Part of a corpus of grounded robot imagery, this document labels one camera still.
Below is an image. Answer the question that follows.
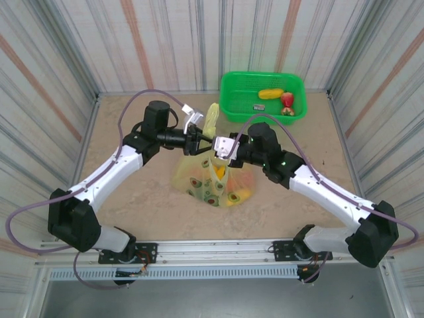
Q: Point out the yellow avocado-print plastic bag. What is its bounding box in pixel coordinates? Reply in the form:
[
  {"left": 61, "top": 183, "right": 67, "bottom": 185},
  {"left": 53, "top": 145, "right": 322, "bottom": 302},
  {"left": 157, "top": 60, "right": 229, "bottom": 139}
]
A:
[{"left": 170, "top": 102, "right": 256, "bottom": 208}]

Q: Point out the long lumpy yellow fake fruit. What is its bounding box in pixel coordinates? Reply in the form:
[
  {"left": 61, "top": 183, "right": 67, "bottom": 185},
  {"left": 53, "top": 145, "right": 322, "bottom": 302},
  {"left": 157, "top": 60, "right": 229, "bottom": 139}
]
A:
[{"left": 258, "top": 88, "right": 285, "bottom": 101}]

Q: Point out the slotted grey cable duct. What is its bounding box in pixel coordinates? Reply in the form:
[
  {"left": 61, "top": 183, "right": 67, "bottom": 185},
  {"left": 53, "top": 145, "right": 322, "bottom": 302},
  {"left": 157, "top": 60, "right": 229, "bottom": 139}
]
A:
[{"left": 48, "top": 266, "right": 299, "bottom": 282}]

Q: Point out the green plastic mesh basket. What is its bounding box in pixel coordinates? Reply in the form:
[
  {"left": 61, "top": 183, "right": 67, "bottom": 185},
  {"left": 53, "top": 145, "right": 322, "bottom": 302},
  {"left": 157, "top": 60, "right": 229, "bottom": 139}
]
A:
[{"left": 219, "top": 70, "right": 309, "bottom": 126}]

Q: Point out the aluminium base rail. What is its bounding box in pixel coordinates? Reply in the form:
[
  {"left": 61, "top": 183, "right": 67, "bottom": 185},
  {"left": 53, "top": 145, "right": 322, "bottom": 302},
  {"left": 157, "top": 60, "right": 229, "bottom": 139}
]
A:
[{"left": 40, "top": 240, "right": 395, "bottom": 266}]

